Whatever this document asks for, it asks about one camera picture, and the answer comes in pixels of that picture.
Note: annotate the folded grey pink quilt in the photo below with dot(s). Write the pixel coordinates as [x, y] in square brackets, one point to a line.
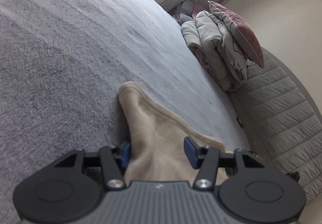
[212, 44]

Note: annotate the grey pillows behind quilt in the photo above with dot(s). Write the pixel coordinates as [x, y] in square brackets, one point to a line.
[187, 11]

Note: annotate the maroon grey pillow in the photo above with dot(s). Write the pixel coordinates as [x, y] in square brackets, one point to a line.
[240, 31]

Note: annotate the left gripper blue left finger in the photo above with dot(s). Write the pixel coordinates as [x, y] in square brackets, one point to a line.
[113, 162]

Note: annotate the grey quilted headboard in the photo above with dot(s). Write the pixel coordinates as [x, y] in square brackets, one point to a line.
[281, 122]

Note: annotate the cream and black sweatshirt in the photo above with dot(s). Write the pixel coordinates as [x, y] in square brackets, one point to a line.
[157, 136]

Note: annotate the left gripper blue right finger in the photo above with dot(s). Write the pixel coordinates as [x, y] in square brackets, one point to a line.
[206, 160]

